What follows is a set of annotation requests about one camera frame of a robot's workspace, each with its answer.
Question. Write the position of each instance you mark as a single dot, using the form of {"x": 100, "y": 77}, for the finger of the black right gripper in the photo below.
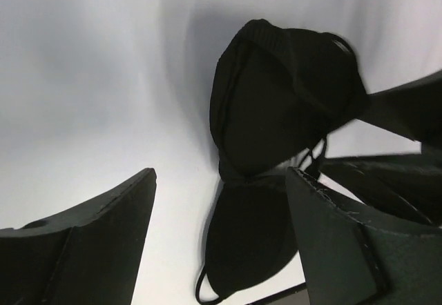
{"x": 411, "y": 110}
{"x": 407, "y": 186}

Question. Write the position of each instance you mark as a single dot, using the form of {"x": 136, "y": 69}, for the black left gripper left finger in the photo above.
{"x": 87, "y": 254}

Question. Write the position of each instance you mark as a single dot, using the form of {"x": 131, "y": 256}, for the black bra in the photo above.
{"x": 277, "y": 94}

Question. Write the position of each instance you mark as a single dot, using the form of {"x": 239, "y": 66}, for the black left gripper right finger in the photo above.
{"x": 354, "y": 254}

